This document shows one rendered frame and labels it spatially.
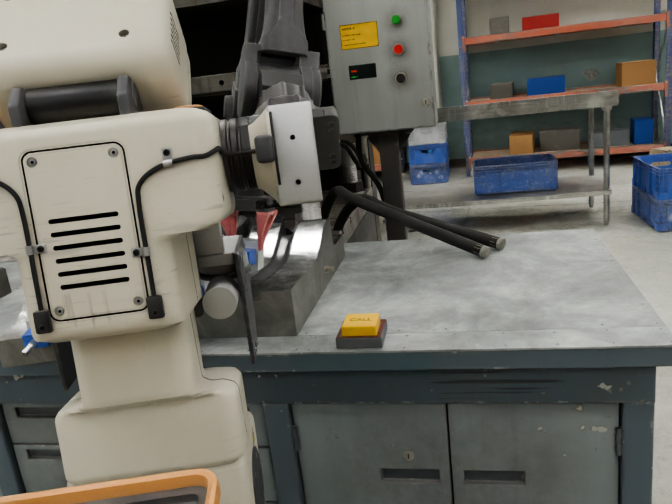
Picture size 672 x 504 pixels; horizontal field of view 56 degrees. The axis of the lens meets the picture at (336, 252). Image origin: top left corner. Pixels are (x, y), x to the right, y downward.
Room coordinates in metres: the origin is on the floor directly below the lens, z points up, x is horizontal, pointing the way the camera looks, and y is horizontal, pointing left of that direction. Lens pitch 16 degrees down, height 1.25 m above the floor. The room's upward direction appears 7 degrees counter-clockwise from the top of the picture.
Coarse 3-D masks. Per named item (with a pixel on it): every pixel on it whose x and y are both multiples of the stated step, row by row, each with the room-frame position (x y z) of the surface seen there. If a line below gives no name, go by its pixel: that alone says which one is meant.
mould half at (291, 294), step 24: (312, 240) 1.34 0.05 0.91; (336, 240) 1.51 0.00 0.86; (264, 264) 1.29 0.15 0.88; (288, 264) 1.27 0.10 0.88; (312, 264) 1.25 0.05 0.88; (336, 264) 1.46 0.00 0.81; (264, 288) 1.11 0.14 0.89; (288, 288) 1.09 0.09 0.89; (312, 288) 1.22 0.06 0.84; (240, 312) 1.10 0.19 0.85; (264, 312) 1.09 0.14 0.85; (288, 312) 1.08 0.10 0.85; (216, 336) 1.11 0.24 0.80; (240, 336) 1.10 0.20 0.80; (264, 336) 1.09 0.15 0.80
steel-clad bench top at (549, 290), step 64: (384, 256) 1.52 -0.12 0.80; (448, 256) 1.46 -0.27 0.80; (512, 256) 1.40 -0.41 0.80; (576, 256) 1.35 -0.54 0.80; (0, 320) 1.37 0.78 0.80; (320, 320) 1.14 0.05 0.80; (448, 320) 1.07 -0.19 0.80; (512, 320) 1.04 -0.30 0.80; (576, 320) 1.00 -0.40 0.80; (640, 320) 0.97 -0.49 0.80
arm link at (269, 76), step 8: (264, 64) 0.86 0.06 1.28; (272, 64) 0.86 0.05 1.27; (280, 64) 0.88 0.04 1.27; (264, 72) 0.83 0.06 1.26; (272, 72) 0.83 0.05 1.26; (280, 72) 0.84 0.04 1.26; (288, 72) 0.86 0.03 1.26; (296, 72) 0.86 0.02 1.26; (264, 80) 0.81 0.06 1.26; (272, 80) 0.82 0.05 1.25; (280, 80) 0.82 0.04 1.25; (288, 80) 0.83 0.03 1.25; (296, 80) 0.83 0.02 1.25; (264, 88) 0.81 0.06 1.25; (304, 88) 0.82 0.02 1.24; (256, 104) 0.84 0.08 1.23
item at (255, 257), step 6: (246, 240) 1.12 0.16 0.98; (252, 240) 1.12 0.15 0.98; (246, 246) 1.11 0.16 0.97; (252, 246) 1.11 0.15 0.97; (252, 252) 1.08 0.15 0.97; (258, 252) 1.11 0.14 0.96; (252, 258) 1.08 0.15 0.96; (258, 258) 1.11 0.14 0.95; (252, 264) 1.08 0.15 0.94; (258, 264) 1.11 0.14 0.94; (252, 270) 1.10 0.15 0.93
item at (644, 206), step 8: (632, 192) 4.57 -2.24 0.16; (640, 192) 4.38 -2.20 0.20; (632, 200) 4.57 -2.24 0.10; (640, 200) 4.39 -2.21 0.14; (648, 200) 4.20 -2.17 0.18; (656, 200) 4.04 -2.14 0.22; (664, 200) 4.00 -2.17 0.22; (632, 208) 4.56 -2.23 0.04; (640, 208) 4.39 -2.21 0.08; (648, 208) 4.20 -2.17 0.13; (656, 208) 4.04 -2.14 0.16; (664, 208) 4.01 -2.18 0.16; (640, 216) 4.40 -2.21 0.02; (648, 216) 4.20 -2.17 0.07; (656, 216) 4.04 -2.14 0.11; (664, 216) 4.01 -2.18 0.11; (648, 224) 4.19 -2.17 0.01; (656, 224) 4.03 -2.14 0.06; (664, 224) 4.00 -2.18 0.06
